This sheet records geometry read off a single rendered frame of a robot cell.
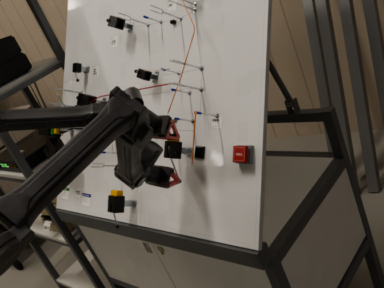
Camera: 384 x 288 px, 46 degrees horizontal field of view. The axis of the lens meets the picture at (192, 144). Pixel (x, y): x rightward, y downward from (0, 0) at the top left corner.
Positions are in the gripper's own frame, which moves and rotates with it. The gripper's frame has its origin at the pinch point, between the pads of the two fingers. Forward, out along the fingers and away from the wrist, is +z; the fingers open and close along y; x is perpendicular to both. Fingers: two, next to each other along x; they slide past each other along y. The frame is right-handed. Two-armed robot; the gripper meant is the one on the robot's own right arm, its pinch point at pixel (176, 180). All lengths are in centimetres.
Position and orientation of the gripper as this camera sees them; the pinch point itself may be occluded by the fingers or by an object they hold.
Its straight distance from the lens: 153.2
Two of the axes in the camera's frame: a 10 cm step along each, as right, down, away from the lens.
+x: -2.2, 9.7, -1.2
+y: -7.2, -0.8, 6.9
